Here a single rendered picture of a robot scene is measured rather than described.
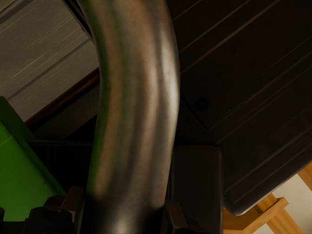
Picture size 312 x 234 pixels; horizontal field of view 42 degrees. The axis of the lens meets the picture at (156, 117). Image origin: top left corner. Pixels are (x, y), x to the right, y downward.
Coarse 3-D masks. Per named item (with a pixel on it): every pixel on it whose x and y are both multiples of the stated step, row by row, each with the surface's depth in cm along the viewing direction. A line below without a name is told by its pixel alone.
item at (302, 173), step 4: (304, 168) 90; (308, 168) 90; (300, 172) 95; (304, 172) 92; (308, 172) 90; (300, 176) 97; (304, 176) 94; (308, 176) 91; (304, 180) 97; (308, 180) 93; (308, 184) 96
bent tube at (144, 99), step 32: (96, 0) 14; (128, 0) 14; (160, 0) 14; (96, 32) 14; (128, 32) 14; (160, 32) 14; (128, 64) 14; (160, 64) 14; (128, 96) 14; (160, 96) 14; (96, 128) 15; (128, 128) 14; (160, 128) 14; (96, 160) 14; (128, 160) 14; (160, 160) 14; (96, 192) 14; (128, 192) 14; (160, 192) 15; (96, 224) 14; (128, 224) 14; (160, 224) 15
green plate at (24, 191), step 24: (0, 96) 24; (0, 120) 17; (0, 144) 17; (24, 144) 18; (0, 168) 17; (24, 168) 17; (0, 192) 17; (24, 192) 17; (48, 192) 17; (24, 216) 17
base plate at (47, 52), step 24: (24, 0) 52; (48, 0) 55; (0, 24) 53; (24, 24) 56; (48, 24) 60; (72, 24) 64; (0, 48) 57; (24, 48) 61; (48, 48) 66; (72, 48) 71; (0, 72) 63; (24, 72) 67; (48, 72) 73; (72, 72) 79; (24, 96) 75; (48, 96) 82; (24, 120) 84
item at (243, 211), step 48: (192, 0) 25; (240, 0) 25; (288, 0) 25; (192, 48) 25; (240, 48) 24; (288, 48) 24; (192, 96) 24; (240, 96) 24; (288, 96) 24; (240, 144) 24; (288, 144) 24; (240, 192) 23
